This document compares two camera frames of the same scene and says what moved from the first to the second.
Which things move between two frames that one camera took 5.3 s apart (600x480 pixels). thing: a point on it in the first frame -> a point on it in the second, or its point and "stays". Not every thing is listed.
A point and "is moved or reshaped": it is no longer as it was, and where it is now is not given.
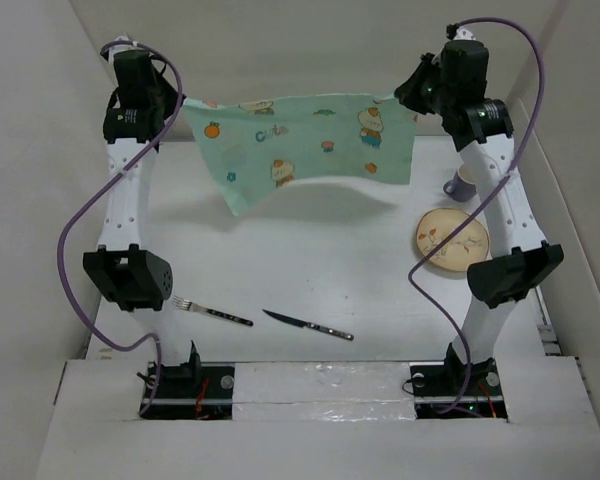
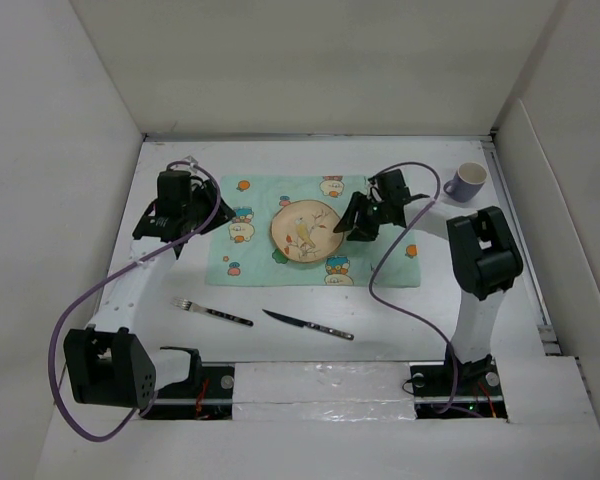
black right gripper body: (426, 92) -> (371, 216)
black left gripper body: (164, 96) -> (200, 206)
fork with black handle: (191, 306) stays
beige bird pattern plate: (468, 245) is moved or reshaped
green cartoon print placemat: (257, 143) -> (250, 259)
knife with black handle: (312, 326) stays
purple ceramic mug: (463, 186) stays
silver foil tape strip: (322, 391) stays
